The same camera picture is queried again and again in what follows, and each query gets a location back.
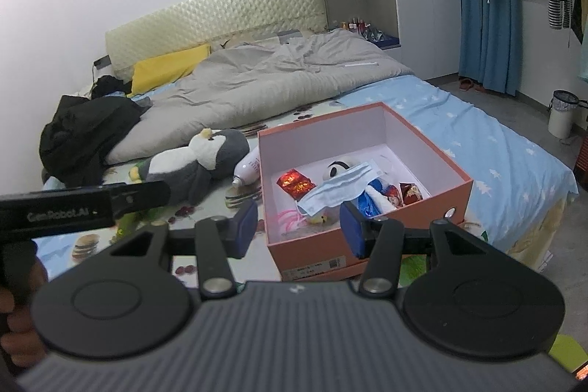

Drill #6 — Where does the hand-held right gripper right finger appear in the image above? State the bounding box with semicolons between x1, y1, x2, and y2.
338;201;488;298

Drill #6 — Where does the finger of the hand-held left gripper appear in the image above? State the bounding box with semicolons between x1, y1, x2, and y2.
110;179;172;219

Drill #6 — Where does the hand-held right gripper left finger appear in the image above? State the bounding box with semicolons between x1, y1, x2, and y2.
109;200;259;299

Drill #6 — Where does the blue snack packet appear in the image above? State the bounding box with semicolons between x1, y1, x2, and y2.
356;178;392;219

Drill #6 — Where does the pink cardboard box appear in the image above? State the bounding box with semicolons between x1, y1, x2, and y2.
257;101;474;283

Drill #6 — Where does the blue face mask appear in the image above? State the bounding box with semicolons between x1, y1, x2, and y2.
296;161;385;219

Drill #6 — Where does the pink spiky toy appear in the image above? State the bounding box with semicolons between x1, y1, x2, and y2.
275;209;332;233

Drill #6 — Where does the picture print snack packet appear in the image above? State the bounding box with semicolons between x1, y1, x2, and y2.
383;185;405;209

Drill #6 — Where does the small panda plush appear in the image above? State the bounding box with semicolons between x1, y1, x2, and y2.
322;159;365;184

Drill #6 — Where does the red shiny packet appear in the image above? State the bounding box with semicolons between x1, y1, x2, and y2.
276;169;318;200

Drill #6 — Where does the brown snack packet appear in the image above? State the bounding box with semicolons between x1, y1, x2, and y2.
399;182;424;205

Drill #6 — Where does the person's left hand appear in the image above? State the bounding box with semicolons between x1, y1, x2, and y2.
0;256;47;359

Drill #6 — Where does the grey penguin plush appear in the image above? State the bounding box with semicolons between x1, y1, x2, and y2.
128;128;251;205

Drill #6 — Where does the food print mat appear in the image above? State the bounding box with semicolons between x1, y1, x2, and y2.
69;98;497;288

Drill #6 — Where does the white spray bottle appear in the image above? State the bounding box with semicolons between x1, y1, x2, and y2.
232;146;261;189

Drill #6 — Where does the black jacket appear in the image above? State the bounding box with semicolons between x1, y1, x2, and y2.
39;75;148;187

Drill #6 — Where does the yellow pillow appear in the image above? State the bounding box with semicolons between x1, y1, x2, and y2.
130;44;211;95

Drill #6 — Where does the grey duvet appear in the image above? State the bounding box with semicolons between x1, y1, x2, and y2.
105;29;415;166

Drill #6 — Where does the pair of slippers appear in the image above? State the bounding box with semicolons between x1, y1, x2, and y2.
458;77;488;93

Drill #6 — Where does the blue tray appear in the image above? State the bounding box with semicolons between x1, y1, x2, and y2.
366;28;401;49

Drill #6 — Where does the cream quilted headboard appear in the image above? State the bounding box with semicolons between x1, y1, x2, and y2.
105;0;327;81

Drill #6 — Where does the white trash bin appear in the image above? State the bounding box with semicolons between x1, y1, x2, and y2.
548;90;588;140

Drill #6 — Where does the blue curtain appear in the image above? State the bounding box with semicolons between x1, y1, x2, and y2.
450;0;523;95

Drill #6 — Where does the bright green object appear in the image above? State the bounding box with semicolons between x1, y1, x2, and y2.
546;334;588;375

